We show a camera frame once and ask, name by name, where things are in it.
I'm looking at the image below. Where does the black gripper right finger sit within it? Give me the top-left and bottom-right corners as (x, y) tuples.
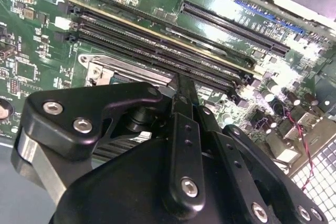
(187, 78), (329, 224)

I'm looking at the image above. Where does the metal socket cover frame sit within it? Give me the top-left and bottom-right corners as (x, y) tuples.
(88, 60), (175, 88)

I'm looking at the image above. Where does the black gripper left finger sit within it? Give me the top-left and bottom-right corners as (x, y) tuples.
(10, 73), (208, 211)

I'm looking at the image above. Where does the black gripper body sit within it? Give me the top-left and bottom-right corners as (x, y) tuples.
(48, 138), (245, 224)

